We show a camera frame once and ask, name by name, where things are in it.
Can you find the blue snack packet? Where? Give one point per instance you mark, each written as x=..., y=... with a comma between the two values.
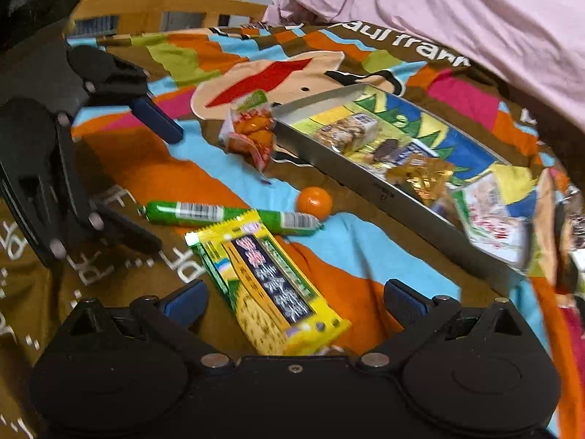
x=417, y=150

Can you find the metal tray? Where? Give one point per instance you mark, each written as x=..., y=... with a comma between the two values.
x=365, y=183

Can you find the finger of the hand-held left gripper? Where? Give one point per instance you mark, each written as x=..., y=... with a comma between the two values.
x=128, y=234
x=155, y=119

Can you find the pink bed sheet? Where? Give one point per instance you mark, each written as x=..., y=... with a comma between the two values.
x=457, y=9

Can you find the golden foil snack packet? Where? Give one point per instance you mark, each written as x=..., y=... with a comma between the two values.
x=422, y=176

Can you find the blue striped cloth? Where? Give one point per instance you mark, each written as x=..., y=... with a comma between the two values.
x=98, y=25

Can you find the clear puffed rice cake packet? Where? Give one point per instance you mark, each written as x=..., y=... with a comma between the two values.
x=348, y=131

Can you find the white red snack packet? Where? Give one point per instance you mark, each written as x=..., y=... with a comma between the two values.
x=491, y=222

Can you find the dark chocolate bar packet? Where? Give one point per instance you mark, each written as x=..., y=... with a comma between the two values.
x=387, y=148

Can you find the yellow cracker packet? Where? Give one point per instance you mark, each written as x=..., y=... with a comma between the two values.
x=269, y=283

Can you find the small orange mandarin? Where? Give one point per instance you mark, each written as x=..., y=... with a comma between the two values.
x=314, y=201

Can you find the dark shiny snack packet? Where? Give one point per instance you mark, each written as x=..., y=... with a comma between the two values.
x=575, y=238

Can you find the colourful printed blanket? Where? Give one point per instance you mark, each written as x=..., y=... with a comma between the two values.
x=365, y=256

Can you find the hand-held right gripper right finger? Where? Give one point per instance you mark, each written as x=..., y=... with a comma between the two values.
x=403, y=301

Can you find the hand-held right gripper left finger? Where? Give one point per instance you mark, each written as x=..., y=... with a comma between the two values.
x=187, y=301

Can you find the orange fried snack packet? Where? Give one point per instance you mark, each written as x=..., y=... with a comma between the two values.
x=249, y=130

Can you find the wooden bed frame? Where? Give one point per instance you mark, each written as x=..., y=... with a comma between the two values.
x=160, y=7

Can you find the green sausage stick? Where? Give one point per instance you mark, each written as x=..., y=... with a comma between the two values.
x=192, y=212

